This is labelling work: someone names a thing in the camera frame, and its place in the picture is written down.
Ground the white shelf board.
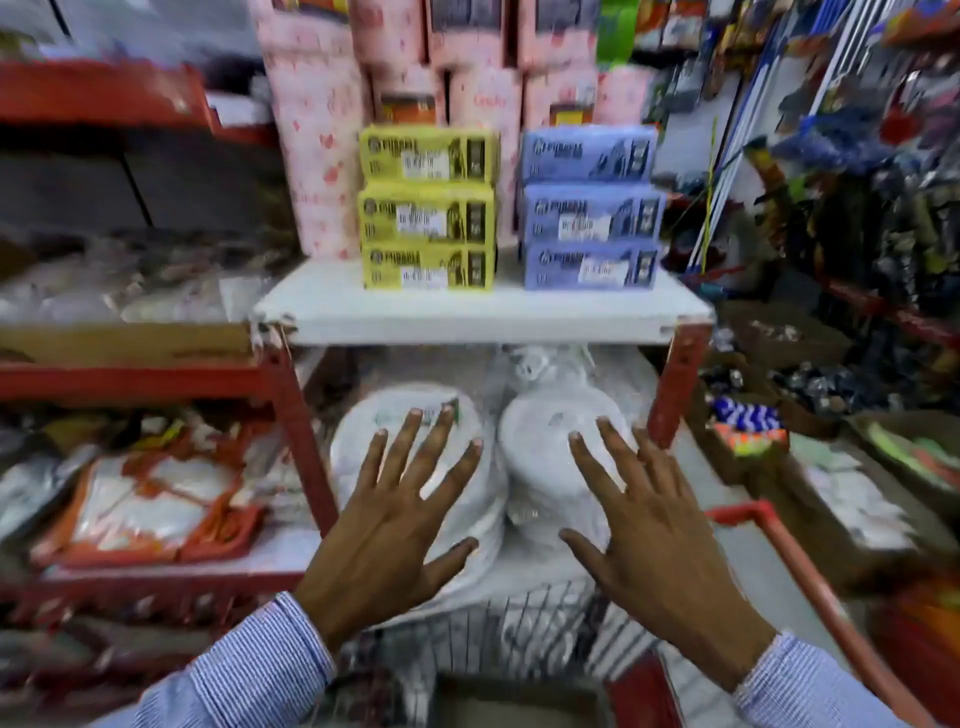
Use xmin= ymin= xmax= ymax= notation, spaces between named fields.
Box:
xmin=252 ymin=258 xmax=716 ymax=347

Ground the cardboard box of white items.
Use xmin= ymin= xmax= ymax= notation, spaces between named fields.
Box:
xmin=748 ymin=433 xmax=960 ymax=595

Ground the bundle of white blue poles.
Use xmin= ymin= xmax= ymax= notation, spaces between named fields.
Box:
xmin=684 ymin=0 xmax=890 ymax=273

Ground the pile of clear plastic packets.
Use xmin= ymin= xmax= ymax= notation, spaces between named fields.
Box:
xmin=0 ymin=238 xmax=282 ymax=325

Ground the person's right hand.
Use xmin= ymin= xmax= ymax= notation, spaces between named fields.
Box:
xmin=558 ymin=417 xmax=777 ymax=693

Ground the flat brown cardboard box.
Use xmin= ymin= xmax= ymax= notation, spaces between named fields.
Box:
xmin=0 ymin=322 xmax=258 ymax=370

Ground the wrapped white paper plates stack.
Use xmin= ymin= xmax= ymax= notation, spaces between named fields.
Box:
xmin=497 ymin=385 xmax=640 ymax=555
xmin=328 ymin=381 xmax=511 ymax=605

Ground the green packet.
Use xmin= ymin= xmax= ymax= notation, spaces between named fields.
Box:
xmin=597 ymin=0 xmax=640 ymax=69

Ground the cardboard box of green items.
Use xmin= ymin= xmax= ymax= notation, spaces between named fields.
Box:
xmin=846 ymin=409 xmax=960 ymax=520

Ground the cardboard box of colourful items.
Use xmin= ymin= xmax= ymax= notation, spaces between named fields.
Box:
xmin=699 ymin=358 xmax=798 ymax=483

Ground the person's left forearm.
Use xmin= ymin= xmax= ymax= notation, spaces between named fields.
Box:
xmin=90 ymin=592 xmax=337 ymax=728

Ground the red metal shelving frame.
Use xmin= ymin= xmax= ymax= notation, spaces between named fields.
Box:
xmin=0 ymin=58 xmax=714 ymax=631

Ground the person's right forearm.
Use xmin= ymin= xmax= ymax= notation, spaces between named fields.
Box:
xmin=733 ymin=632 xmax=912 ymax=728

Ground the pile of orange white packets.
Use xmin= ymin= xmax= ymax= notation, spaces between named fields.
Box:
xmin=28 ymin=423 xmax=273 ymax=570

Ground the blue carton box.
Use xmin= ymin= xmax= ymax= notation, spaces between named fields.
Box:
xmin=522 ymin=241 xmax=662 ymax=292
xmin=521 ymin=182 xmax=668 ymax=246
xmin=519 ymin=125 xmax=660 ymax=186

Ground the stack of pink patterned packages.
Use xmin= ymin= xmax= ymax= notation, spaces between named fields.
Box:
xmin=247 ymin=0 xmax=663 ymax=261

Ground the clear bag of white plates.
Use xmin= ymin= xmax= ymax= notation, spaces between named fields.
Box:
xmin=507 ymin=343 xmax=605 ymax=397

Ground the rack of hanging colourful goods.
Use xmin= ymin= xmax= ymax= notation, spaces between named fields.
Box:
xmin=742 ymin=0 xmax=960 ymax=421

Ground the orange plastic container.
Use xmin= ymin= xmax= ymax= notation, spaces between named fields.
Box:
xmin=868 ymin=576 xmax=960 ymax=710

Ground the wire shopping cart red handle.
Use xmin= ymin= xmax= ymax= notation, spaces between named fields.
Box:
xmin=322 ymin=500 xmax=940 ymax=728

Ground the yellow carton box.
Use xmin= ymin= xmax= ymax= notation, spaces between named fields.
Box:
xmin=359 ymin=125 xmax=501 ymax=186
xmin=361 ymin=243 xmax=497 ymax=293
xmin=357 ymin=182 xmax=498 ymax=248

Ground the person's left hand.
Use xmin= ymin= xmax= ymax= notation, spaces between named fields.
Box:
xmin=294 ymin=405 xmax=485 ymax=652

